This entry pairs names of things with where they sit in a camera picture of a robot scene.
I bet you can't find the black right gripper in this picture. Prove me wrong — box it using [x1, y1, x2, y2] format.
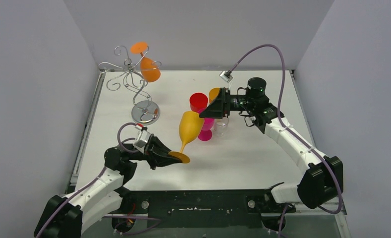
[201, 87, 256, 119]

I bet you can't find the yellow wine glass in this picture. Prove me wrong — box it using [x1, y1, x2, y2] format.
[209, 88, 220, 104]
[168, 111, 204, 164]

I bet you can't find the clear wine glass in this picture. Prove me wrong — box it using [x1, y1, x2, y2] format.
[213, 117, 229, 137]

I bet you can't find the red wine glass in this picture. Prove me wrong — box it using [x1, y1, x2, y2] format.
[189, 92, 209, 112]

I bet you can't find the pink wine glass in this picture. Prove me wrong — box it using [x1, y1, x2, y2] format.
[198, 118, 215, 141]

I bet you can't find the orange wine glass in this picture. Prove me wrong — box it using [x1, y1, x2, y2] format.
[130, 41, 161, 83]

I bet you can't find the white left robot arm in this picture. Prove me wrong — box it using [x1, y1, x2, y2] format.
[33, 132, 190, 238]

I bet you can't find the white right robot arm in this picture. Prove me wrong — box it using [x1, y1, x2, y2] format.
[200, 77, 343, 213]

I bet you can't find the chrome wine glass rack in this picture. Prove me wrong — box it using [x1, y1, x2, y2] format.
[99, 45, 162, 125]

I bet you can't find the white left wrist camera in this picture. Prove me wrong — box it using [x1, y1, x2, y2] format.
[133, 124, 151, 153]

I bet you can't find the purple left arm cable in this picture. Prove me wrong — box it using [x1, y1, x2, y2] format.
[34, 122, 163, 238]

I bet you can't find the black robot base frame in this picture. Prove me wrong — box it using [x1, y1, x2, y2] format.
[111, 189, 296, 235]

